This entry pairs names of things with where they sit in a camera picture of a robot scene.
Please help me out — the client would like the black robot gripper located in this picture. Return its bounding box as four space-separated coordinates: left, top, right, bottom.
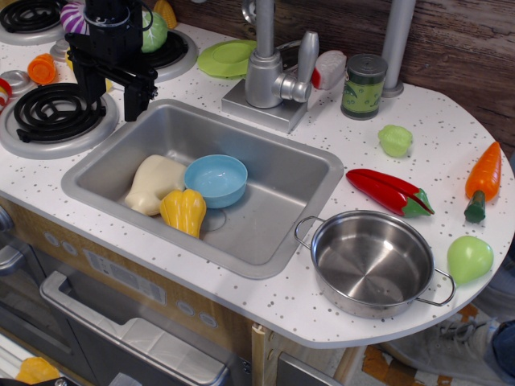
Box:
65 1 157 122

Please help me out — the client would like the light green toy broccoli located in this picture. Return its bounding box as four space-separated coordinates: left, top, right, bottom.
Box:
378 125 413 158

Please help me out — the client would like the stainless steel pot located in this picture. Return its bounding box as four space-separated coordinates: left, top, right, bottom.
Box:
294 210 440 319

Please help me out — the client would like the yellow toy mustard bottle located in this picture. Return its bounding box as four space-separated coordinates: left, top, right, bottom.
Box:
64 47 113 92

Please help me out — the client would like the silver stove knob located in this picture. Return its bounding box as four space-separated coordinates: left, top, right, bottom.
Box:
49 39 70 63
1 70 35 97

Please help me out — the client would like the rear right stove burner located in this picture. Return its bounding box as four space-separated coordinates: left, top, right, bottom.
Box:
142 30 198 83

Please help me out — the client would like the front black stove burner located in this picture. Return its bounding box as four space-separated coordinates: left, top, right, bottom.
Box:
1 83 119 160

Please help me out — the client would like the green toy cabbage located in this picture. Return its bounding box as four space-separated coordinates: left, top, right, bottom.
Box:
142 11 168 54

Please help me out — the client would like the orange toy carrot slice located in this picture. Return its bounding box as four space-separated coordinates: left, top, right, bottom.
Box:
27 53 56 84

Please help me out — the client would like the purple toy onion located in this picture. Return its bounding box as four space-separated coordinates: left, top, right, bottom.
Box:
60 1 89 35

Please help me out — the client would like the cream toy chicken drumstick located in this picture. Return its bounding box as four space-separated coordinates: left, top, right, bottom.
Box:
125 154 187 216

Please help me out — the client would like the yellow toy corn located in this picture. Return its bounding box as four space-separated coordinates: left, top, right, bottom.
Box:
153 0 178 29

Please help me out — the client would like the red white toy piece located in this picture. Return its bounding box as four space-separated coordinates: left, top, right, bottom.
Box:
0 78 12 112

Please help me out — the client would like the rear left stove burner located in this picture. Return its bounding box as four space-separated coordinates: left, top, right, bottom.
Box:
1 0 68 46

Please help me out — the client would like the green toy plate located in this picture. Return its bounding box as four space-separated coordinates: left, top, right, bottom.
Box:
197 39 257 79

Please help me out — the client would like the yellow toy squash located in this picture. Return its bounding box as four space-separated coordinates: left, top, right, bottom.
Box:
159 189 207 238

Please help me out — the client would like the light blue toy bowl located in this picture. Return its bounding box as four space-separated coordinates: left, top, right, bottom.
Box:
184 154 248 209

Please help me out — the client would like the silver toy faucet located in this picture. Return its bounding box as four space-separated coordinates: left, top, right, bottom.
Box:
221 1 319 133

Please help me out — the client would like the grey toy sink basin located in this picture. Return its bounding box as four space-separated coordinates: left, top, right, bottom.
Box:
62 100 344 279

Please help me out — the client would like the white red toy sushi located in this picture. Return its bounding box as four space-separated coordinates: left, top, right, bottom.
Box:
311 50 347 90

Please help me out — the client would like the green toy can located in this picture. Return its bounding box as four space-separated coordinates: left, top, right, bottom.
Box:
340 54 388 121

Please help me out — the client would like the yellow toy on floor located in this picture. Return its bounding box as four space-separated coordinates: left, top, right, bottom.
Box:
15 357 60 384

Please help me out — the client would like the grey support pole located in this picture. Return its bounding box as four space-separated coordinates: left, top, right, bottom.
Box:
381 0 416 98

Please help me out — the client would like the red toy chili pepper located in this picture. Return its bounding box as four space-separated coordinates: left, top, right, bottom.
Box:
346 169 435 218

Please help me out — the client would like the light green toy pear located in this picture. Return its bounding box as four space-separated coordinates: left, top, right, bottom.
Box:
447 236 494 285

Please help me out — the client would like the grey sneaker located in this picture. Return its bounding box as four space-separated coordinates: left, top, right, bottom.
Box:
381 317 509 385

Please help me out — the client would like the silver oven door handle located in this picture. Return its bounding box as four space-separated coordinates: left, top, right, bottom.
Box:
39 271 229 385

